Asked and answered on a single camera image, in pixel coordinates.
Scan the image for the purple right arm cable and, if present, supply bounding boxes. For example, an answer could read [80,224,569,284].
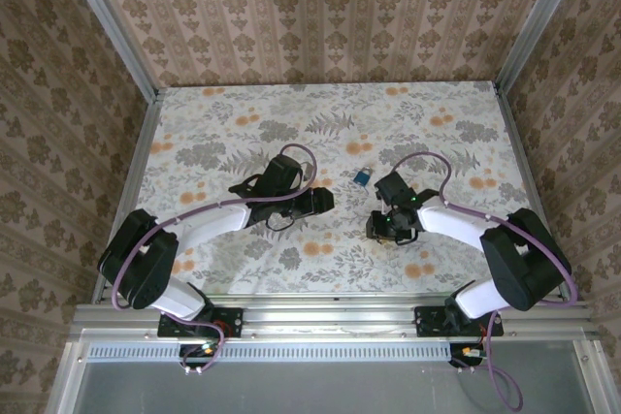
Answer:
[385,151,578,410]

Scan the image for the aluminium side rail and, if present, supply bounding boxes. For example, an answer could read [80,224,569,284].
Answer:
[91,93,164,306]
[492,81,573,303]

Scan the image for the blue padlock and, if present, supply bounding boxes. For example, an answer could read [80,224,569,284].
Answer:
[352,166,375,189]

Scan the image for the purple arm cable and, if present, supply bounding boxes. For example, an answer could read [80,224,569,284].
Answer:
[111,143,319,379]
[385,151,578,410]

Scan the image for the floral print tablecloth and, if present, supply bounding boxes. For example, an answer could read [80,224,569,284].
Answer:
[114,80,557,297]

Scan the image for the grey metal lower panel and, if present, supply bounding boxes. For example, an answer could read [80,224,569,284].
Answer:
[46,340,607,414]

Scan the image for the long aluminium base rail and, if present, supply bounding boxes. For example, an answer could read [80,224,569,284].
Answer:
[72,295,596,343]

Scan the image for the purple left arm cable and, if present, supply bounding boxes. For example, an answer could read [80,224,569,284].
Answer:
[111,143,319,379]

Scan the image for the aluminium frame post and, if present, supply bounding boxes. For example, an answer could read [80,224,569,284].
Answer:
[494,0,596,95]
[55,0,161,103]

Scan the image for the grey slotted cable duct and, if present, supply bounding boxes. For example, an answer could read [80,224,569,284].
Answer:
[89,343,452,363]

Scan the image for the small black electronics board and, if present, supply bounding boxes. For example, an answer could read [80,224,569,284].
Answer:
[449,341,487,370]
[180,341,218,377]

